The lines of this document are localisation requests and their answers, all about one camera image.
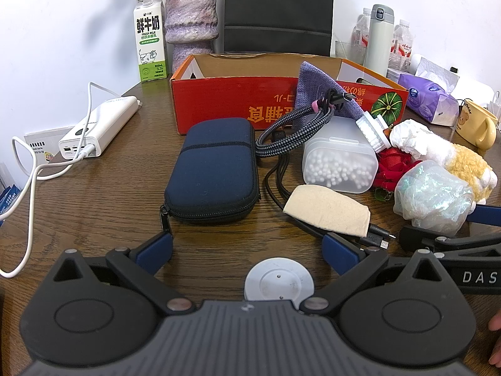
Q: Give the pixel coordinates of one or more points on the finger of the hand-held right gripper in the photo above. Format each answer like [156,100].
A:
[422,237]
[485,214]

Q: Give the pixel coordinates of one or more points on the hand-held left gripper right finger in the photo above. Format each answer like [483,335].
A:
[340,252]

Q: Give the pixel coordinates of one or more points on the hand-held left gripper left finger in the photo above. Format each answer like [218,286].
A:
[156,248]

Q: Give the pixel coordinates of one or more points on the iridescent plastic bag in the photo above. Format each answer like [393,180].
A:
[432,196]

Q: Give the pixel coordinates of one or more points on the beige cloth pouch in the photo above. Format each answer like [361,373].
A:
[328,209]

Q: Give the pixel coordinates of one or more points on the yellow white plush toy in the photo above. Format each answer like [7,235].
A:
[469,164]

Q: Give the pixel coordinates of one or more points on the white round charger disc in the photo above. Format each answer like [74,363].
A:
[278,278]

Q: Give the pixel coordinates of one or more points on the red fabric flower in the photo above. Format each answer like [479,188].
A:
[391,168]

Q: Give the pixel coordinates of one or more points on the translucent box of cotton swabs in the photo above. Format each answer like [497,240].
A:
[336,164]

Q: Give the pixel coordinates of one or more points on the navy zip case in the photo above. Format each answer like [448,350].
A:
[213,168]

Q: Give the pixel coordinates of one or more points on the white tissue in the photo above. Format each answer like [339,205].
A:
[409,137]

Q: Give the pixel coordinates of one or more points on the white ribbed plastic cap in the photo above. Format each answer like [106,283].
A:
[372,131]

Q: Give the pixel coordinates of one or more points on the orange cardboard box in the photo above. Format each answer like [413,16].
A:
[219,102]

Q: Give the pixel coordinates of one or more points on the purple cloth pouch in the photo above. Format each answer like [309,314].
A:
[313,86]

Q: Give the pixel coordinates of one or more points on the person's right hand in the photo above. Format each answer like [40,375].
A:
[495,323]

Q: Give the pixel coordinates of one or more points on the wooden desk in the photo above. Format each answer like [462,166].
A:
[98,188]

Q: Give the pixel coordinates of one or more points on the yellow bear mug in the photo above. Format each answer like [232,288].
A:
[473,123]

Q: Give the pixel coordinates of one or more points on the purple tissue pack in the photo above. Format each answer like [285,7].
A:
[426,100]

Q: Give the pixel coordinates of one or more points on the white power bank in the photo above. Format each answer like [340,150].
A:
[100,125]

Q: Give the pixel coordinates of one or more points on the blue packets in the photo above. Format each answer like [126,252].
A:
[7,201]

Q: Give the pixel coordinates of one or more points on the white printed card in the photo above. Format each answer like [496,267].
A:
[39,141]

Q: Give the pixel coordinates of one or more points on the white grey thermos bottle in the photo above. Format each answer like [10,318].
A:
[379,43]

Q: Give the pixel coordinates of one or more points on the green white milk carton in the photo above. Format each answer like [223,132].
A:
[150,43]

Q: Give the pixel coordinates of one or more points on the purple ceramic vase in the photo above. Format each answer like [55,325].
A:
[190,19]

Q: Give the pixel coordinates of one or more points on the black paper bag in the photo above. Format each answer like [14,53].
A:
[278,8]

